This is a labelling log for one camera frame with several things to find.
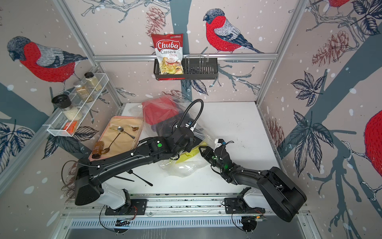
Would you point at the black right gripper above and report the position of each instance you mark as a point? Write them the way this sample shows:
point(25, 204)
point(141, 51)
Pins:
point(206, 153)

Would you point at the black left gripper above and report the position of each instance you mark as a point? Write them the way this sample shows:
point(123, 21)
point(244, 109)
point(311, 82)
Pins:
point(191, 144)

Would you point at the clear plastic vacuum bag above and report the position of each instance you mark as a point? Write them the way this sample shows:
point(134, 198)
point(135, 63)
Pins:
point(189, 120)

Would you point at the black trousers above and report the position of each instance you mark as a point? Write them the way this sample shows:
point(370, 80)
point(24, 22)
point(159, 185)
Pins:
point(164, 128)

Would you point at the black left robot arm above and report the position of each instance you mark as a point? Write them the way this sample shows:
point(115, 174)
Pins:
point(91, 176)

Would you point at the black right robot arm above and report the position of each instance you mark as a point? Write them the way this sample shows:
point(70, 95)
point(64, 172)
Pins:
point(281, 193)

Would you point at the red Chuba cassava chips bag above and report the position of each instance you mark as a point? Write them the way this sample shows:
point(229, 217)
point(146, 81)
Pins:
point(169, 52)

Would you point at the neon yellow garment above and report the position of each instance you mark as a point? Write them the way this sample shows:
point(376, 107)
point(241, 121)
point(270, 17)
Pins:
point(190, 156)

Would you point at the red folded garment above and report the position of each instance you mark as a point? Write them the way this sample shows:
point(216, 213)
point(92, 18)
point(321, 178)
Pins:
point(159, 109)

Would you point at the black plastic fork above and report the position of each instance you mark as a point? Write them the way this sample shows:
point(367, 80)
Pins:
point(147, 182)

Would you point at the pink tray with beige mat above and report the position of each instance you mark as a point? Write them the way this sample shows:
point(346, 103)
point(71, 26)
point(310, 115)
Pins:
point(122, 133)

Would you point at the metal spoon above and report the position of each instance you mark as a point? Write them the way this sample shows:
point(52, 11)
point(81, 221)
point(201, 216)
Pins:
point(120, 129)

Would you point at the amber sauce bottle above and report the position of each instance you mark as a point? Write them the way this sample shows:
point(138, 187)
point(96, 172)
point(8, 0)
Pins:
point(97, 150)

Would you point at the yellow spice jar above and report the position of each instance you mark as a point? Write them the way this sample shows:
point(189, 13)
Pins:
point(93, 81)

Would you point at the small red packet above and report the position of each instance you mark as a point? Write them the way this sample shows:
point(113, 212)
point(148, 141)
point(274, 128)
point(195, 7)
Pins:
point(71, 127)

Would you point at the brown spice jar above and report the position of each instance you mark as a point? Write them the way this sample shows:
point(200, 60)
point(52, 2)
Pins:
point(83, 92)

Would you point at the clear acrylic spice shelf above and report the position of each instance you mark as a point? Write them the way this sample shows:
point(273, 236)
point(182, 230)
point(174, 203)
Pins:
point(55, 128)

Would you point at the black lid spice jar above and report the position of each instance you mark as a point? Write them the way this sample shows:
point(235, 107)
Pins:
point(71, 112)

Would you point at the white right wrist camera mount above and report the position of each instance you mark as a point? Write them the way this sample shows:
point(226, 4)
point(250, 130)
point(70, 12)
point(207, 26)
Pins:
point(221, 142)

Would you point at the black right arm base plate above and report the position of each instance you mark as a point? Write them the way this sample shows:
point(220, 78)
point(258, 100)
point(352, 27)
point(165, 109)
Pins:
point(238, 206)

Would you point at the black wire wall basket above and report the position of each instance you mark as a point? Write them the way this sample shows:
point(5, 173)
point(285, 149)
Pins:
point(201, 68)

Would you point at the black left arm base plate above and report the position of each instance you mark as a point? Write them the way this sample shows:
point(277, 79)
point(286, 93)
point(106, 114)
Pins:
point(136, 207)

